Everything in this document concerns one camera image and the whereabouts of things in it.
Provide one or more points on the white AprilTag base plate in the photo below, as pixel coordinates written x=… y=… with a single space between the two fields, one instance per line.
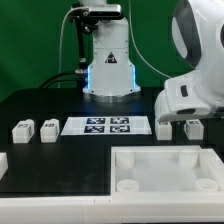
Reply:
x=115 y=125

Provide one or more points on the black camera on stand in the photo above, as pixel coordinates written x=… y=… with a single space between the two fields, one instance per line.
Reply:
x=88 y=17

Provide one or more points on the white obstacle fixture wall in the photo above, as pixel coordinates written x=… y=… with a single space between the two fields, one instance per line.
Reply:
x=116 y=208

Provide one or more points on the white square tabletop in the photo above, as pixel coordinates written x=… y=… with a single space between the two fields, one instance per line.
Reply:
x=166 y=169

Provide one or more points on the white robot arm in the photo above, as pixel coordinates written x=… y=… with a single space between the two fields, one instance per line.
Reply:
x=198 y=33

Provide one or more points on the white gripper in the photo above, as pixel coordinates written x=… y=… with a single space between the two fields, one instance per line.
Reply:
x=180 y=100

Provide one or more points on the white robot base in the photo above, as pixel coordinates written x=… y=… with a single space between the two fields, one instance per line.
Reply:
x=111 y=74

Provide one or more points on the white block left edge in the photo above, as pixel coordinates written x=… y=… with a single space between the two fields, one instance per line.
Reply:
x=3 y=164

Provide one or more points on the black camera stand pole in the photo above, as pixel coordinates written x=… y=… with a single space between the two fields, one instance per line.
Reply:
x=82 y=56

